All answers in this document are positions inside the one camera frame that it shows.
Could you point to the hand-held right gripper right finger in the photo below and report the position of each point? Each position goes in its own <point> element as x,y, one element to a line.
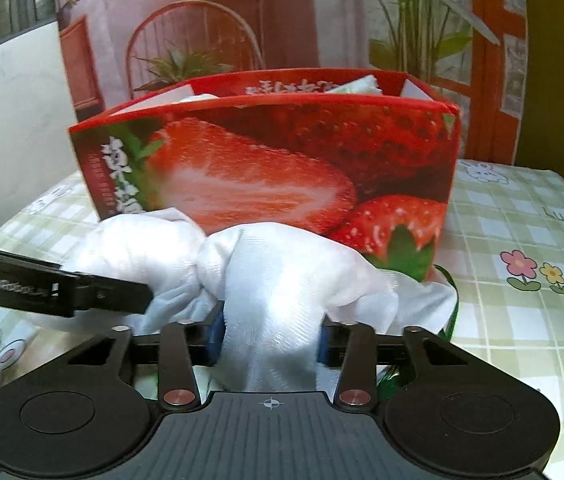
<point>329,347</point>

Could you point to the green checked printed bedsheet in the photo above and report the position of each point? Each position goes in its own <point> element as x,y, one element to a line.
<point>522,220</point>

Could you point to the printed wall cloth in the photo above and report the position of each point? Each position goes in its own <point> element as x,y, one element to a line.
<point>312,15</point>

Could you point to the red strawberry print box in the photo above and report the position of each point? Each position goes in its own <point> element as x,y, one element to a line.
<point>287,160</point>

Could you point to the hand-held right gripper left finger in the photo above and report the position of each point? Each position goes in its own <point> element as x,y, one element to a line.
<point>215,340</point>

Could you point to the white cloth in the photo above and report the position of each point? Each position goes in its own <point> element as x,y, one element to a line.
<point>272,280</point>

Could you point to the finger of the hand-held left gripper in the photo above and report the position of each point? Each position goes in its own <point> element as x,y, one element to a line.
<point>116,295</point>

